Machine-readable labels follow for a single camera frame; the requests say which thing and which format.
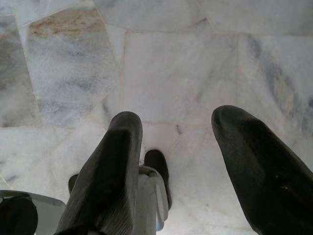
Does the black robot right foot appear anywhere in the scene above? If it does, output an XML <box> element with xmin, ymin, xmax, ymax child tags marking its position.
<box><xmin>144</xmin><ymin>149</ymin><xmax>173</xmax><ymax>211</ymax></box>

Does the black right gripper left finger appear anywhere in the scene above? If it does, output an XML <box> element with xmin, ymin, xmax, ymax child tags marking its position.
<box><xmin>55</xmin><ymin>111</ymin><xmax>143</xmax><ymax>235</ymax></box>

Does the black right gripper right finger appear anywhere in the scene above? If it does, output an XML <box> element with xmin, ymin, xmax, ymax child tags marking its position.
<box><xmin>211</xmin><ymin>105</ymin><xmax>313</xmax><ymax>235</ymax></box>

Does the silver black robot left leg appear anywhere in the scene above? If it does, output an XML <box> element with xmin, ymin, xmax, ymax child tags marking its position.
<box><xmin>0</xmin><ymin>189</ymin><xmax>66</xmax><ymax>235</ymax></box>

